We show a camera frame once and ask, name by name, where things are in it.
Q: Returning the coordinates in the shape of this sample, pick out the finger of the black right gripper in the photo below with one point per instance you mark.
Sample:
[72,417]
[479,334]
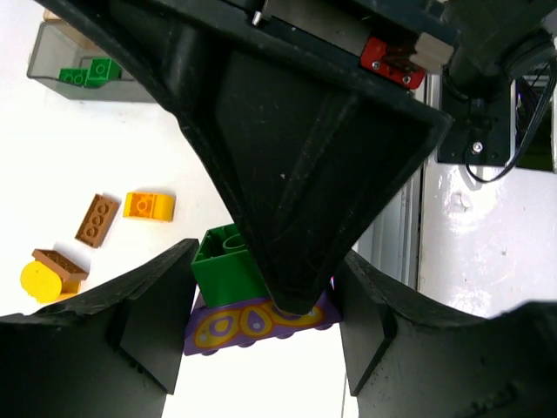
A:
[304,147]

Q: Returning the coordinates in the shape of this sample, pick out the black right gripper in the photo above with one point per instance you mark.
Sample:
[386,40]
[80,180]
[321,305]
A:
[479,47]

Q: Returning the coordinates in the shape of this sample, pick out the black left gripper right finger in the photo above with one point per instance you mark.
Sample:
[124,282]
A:
[409,356]

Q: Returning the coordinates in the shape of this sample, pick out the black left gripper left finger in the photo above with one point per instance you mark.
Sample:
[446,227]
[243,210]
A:
[112,351]

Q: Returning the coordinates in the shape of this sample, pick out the purple butterfly lego brick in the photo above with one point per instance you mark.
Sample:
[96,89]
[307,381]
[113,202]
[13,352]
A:
[242,324]

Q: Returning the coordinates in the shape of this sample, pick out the green curved lego brick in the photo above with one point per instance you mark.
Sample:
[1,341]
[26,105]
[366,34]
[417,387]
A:
[225,270]
[101,71]

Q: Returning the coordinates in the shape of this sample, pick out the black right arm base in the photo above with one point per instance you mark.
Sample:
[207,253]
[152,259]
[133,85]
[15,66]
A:
[489,138]

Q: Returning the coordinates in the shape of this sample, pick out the brown flat lego plate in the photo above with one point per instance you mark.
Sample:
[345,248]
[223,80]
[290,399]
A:
[59,264]

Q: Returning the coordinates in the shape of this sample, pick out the yellow round lego brick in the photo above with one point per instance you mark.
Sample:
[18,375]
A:
[44,285]

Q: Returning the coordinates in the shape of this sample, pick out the brown flat lego brick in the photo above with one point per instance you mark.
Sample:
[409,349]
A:
[97,221]

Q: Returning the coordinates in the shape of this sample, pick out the yellow curved lego brick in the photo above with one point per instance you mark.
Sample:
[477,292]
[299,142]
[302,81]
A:
[150,206]

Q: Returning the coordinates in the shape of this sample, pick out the green lego brick in bin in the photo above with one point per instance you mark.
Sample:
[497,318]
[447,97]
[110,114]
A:
[75,76]

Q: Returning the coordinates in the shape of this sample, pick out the amber transparent bin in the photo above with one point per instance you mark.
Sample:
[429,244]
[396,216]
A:
[70,32]

